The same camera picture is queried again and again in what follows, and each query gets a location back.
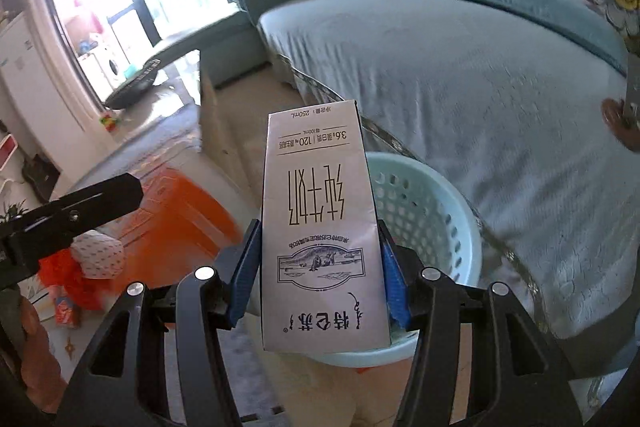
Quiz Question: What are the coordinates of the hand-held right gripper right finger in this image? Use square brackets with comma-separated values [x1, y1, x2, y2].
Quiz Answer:
[377, 219, 583, 427]

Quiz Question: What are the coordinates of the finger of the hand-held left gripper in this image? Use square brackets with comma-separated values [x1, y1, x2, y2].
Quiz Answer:
[0, 172, 145, 288]

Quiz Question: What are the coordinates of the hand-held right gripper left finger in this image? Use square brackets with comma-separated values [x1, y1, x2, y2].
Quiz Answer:
[60, 218, 263, 427]

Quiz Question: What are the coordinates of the light blue plastic basket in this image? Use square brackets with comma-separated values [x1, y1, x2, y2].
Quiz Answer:
[320, 151, 483, 370]

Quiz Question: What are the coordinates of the white milk carton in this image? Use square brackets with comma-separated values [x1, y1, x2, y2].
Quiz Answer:
[260, 99, 393, 353]

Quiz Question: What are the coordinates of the person's left forearm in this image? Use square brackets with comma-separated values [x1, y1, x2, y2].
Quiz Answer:
[20, 297, 68, 413]

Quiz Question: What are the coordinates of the white dotted crumpled wrapper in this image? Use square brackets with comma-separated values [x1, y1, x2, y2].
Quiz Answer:
[70, 231, 126, 279]

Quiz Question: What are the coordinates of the green potted plant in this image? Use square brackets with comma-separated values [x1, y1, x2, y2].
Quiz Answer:
[0, 202, 31, 228]

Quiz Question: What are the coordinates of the red crumpled plastic bag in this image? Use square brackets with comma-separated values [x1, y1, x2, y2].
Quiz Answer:
[39, 254, 108, 310]

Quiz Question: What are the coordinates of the red blue snack packet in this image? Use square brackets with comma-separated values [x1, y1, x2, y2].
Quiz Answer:
[52, 294, 83, 328]

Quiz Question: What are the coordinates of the black bowl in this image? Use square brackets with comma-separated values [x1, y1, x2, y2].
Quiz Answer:
[105, 57, 163, 110]

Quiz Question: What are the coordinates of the white refrigerator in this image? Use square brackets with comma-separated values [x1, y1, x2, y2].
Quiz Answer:
[0, 9, 96, 158]

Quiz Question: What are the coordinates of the white washing machine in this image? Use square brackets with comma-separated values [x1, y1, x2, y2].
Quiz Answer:
[80, 47, 126, 92]

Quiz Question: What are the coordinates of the glossy beige coffee table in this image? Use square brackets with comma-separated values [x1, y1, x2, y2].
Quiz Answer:
[65, 52, 281, 218]

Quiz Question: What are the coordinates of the grey blue sofa cover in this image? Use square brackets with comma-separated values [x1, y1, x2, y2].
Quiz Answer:
[257, 0, 640, 378]

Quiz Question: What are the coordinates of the small grey brown object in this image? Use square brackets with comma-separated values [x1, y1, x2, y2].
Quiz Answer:
[601, 54, 640, 150]

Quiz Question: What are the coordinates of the red white wall shelf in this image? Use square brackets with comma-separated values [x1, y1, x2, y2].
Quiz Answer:
[0, 134, 18, 172]

